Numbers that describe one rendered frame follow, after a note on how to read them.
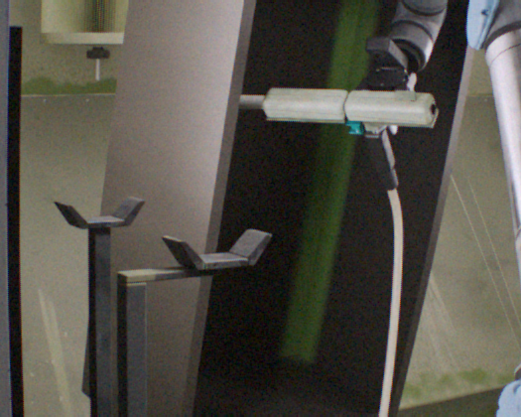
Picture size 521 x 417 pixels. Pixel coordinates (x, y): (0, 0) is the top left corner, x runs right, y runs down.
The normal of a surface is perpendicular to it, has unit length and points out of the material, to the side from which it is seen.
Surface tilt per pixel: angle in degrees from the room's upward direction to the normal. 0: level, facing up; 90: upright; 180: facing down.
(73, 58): 90
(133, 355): 90
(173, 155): 90
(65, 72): 90
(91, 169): 57
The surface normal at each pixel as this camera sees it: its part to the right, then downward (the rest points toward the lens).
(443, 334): 0.48, -0.43
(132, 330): 0.55, 0.13
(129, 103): -0.78, 0.06
